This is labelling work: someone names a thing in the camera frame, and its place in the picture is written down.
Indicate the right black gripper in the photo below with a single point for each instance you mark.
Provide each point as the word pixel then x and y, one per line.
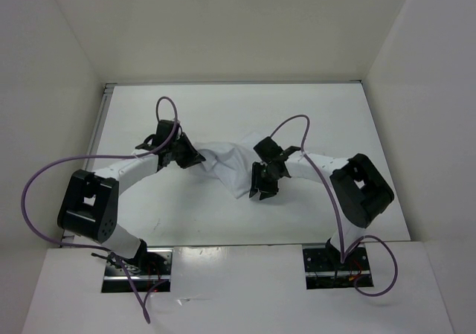
pixel 256 182

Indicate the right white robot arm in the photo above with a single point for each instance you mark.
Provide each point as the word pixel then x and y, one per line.
pixel 357 190

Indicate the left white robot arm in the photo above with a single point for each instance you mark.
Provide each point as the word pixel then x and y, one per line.
pixel 90 205

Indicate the white skirt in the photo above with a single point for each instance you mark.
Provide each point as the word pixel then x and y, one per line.
pixel 229 162

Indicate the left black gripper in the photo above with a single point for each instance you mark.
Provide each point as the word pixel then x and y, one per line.
pixel 193 157

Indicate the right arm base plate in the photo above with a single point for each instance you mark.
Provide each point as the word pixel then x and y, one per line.
pixel 323 269

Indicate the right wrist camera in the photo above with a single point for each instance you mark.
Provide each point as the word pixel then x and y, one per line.
pixel 289 151

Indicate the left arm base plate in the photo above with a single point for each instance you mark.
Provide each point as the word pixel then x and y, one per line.
pixel 155 275

